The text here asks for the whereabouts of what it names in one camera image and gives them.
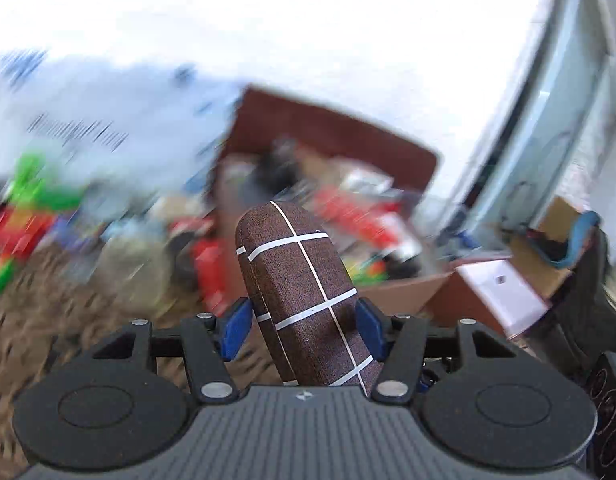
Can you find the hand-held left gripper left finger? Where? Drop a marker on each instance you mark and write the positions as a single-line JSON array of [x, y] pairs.
[[237, 327]]

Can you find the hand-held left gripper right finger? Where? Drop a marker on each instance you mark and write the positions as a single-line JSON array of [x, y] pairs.
[[370, 327]]

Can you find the brown cardboard box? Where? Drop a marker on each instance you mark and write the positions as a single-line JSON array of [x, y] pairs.
[[388, 295]]

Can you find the brown checked glasses case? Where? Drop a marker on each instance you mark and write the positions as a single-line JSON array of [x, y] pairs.
[[308, 300]]

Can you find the patterned brown desktop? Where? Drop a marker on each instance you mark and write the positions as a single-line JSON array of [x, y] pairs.
[[63, 320]]

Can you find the small red box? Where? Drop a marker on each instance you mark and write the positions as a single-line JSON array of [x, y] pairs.
[[213, 275]]

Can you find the long red white-print box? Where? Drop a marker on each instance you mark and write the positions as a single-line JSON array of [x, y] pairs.
[[358, 215]]

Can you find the small brown white-lined box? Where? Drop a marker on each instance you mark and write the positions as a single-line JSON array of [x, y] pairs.
[[498, 290]]

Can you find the open tan cardboard box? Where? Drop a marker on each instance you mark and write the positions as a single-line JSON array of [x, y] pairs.
[[533, 270]]

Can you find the blue curved plastic object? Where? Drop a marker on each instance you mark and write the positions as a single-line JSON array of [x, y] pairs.
[[583, 225]]

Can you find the large red box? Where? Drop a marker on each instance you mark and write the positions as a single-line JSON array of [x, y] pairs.
[[18, 232]]

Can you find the bright green box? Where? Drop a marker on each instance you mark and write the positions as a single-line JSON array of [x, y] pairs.
[[43, 185]]

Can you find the black ringed panel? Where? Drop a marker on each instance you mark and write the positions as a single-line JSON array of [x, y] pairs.
[[610, 410]]

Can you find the white floral plastic bag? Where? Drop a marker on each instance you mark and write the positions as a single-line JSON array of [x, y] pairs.
[[88, 105]]

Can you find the frosted glass door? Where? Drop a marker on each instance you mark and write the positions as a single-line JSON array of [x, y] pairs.
[[553, 110]]

